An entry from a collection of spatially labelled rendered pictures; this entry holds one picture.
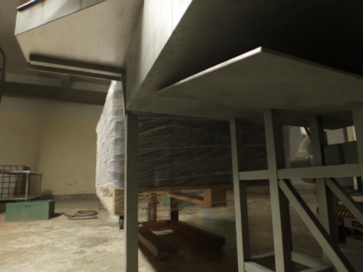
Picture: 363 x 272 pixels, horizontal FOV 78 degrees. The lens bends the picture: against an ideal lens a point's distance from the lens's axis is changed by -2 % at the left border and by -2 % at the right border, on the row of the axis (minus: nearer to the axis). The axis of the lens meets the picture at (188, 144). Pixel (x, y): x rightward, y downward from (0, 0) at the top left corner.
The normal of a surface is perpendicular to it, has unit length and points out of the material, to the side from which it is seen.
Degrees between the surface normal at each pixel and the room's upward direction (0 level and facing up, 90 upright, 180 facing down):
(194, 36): 180
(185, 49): 180
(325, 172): 90
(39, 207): 90
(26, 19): 90
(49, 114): 90
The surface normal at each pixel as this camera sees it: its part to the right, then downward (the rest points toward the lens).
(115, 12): 0.04, 0.99
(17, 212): 0.30, -0.15
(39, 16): -0.35, -0.14
